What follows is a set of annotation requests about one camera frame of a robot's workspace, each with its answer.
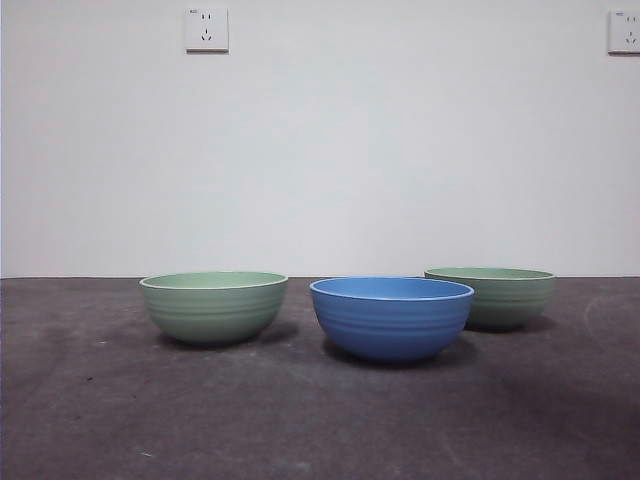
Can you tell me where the blue ribbed bowl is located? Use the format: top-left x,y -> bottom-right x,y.
308,276 -> 475,365

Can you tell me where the white wall socket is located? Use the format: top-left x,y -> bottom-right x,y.
185,6 -> 231,54
607,9 -> 640,56

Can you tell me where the green ribbed bowl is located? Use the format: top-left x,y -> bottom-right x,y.
424,266 -> 557,331
139,271 -> 290,345

